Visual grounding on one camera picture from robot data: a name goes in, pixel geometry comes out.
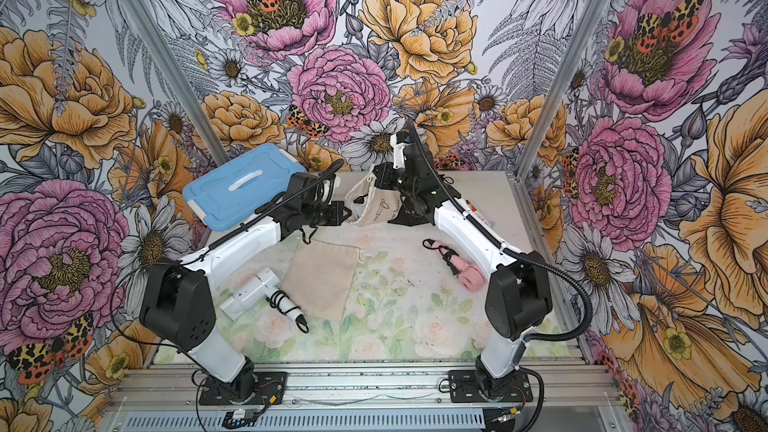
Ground beige cloth bag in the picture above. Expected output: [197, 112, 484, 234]
[344, 171, 402, 227]
[282, 241, 360, 322]

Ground pink hair dryer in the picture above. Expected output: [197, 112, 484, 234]
[422, 238, 487, 293]

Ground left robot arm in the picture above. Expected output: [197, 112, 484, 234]
[139, 164, 351, 404]

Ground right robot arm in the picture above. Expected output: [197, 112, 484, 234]
[374, 132, 553, 401]

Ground white hair dryer left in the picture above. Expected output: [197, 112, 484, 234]
[220, 268, 309, 334]

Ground blue lidded storage box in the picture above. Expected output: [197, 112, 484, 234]
[182, 143, 306, 232]

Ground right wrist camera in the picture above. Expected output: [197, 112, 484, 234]
[390, 133, 409, 170]

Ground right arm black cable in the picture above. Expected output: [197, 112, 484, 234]
[404, 119, 594, 432]

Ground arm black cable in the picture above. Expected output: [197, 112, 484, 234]
[404, 119, 594, 432]
[107, 158, 346, 361]

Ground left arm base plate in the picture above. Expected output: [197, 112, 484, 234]
[198, 371, 288, 406]

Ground aluminium front rail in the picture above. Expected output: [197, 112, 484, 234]
[102, 359, 632, 431]

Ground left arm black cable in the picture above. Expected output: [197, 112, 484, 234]
[107, 158, 346, 361]

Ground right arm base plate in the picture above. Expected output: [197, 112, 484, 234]
[447, 369, 533, 404]

